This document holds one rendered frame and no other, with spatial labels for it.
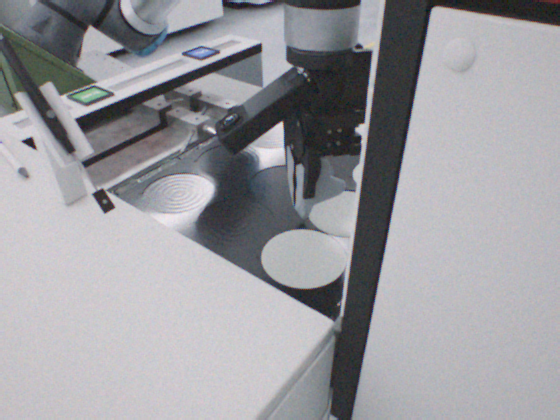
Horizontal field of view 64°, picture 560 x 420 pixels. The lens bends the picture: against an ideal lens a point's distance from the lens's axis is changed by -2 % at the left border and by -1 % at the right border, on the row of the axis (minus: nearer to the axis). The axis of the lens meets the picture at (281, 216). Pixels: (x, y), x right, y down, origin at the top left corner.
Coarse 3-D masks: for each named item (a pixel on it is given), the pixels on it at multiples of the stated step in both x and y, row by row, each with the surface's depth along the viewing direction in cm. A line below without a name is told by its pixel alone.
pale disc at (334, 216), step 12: (348, 192) 64; (324, 204) 61; (336, 204) 61; (348, 204) 61; (312, 216) 59; (324, 216) 59; (336, 216) 59; (348, 216) 59; (324, 228) 57; (336, 228) 57; (348, 228) 57
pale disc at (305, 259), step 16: (272, 240) 56; (288, 240) 56; (304, 240) 56; (320, 240) 56; (272, 256) 53; (288, 256) 53; (304, 256) 53; (320, 256) 53; (336, 256) 53; (272, 272) 51; (288, 272) 51; (304, 272) 51; (320, 272) 51; (336, 272) 51; (304, 288) 49
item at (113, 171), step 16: (144, 144) 78; (160, 144) 78; (176, 144) 78; (192, 144) 79; (112, 160) 74; (128, 160) 74; (144, 160) 74; (160, 160) 74; (96, 176) 70; (112, 176) 70; (128, 176) 70
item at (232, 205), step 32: (192, 160) 70; (224, 160) 70; (256, 160) 70; (352, 160) 70; (128, 192) 64; (160, 192) 64; (192, 192) 64; (224, 192) 64; (256, 192) 64; (288, 192) 64; (192, 224) 58; (224, 224) 58; (256, 224) 58; (288, 224) 58; (224, 256) 53; (256, 256) 53; (288, 288) 49; (320, 288) 49
